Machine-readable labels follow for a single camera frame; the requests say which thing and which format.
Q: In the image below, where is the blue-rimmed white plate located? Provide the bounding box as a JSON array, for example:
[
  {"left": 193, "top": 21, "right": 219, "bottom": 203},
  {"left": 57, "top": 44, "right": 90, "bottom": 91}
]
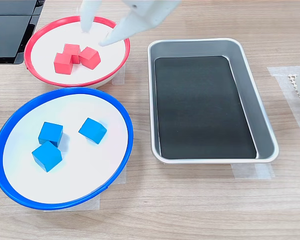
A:
[{"left": 0, "top": 86, "right": 134, "bottom": 211}]

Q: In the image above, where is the pale perforated plate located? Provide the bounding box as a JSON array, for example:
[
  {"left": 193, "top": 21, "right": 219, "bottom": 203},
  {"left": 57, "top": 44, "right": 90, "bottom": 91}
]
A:
[{"left": 287, "top": 72, "right": 300, "bottom": 119}]

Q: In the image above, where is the black tray mat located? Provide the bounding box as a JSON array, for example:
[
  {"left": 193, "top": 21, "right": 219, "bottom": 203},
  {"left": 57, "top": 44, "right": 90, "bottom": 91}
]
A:
[{"left": 153, "top": 55, "right": 258, "bottom": 160}]

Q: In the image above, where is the red wooden cube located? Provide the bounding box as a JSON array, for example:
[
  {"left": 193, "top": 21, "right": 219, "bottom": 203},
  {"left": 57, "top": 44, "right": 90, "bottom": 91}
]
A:
[
  {"left": 53, "top": 52, "right": 74, "bottom": 75},
  {"left": 62, "top": 43, "right": 81, "bottom": 65},
  {"left": 77, "top": 46, "right": 102, "bottom": 71}
]

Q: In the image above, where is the blue wooden cube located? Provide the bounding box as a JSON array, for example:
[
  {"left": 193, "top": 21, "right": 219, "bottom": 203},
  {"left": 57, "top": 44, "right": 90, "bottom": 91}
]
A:
[
  {"left": 31, "top": 140, "right": 64, "bottom": 174},
  {"left": 77, "top": 117, "right": 108, "bottom": 146},
  {"left": 38, "top": 121, "right": 64, "bottom": 149}
]

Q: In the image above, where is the black flat panel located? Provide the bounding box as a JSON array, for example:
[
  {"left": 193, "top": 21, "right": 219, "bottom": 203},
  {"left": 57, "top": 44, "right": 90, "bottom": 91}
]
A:
[
  {"left": 0, "top": 0, "right": 46, "bottom": 17},
  {"left": 0, "top": 14, "right": 38, "bottom": 65}
]

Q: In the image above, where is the clear tape strip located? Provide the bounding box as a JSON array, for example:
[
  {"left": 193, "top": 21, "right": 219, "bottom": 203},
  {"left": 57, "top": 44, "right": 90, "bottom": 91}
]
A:
[
  {"left": 105, "top": 163, "right": 128, "bottom": 186},
  {"left": 111, "top": 65, "right": 127, "bottom": 86},
  {"left": 42, "top": 193, "right": 101, "bottom": 213},
  {"left": 230, "top": 162, "right": 276, "bottom": 180}
]

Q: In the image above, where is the steel tray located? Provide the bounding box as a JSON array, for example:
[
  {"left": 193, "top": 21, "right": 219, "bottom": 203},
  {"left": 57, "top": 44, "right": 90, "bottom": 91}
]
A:
[{"left": 146, "top": 37, "right": 280, "bottom": 165}]

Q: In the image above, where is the red-rimmed white plate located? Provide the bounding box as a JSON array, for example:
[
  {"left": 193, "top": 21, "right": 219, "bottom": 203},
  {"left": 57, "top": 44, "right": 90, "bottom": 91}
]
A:
[{"left": 24, "top": 15, "right": 131, "bottom": 89}]

